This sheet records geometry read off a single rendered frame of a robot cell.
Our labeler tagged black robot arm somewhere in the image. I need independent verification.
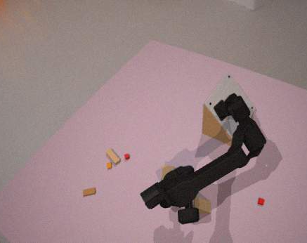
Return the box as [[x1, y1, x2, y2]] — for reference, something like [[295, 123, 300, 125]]
[[140, 93, 266, 209]]

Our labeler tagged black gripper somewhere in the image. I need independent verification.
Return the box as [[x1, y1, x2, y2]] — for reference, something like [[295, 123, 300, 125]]
[[178, 165, 200, 225]]

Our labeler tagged small red block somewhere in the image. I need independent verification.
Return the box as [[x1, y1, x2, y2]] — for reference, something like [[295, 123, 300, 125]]
[[258, 198, 265, 205]]

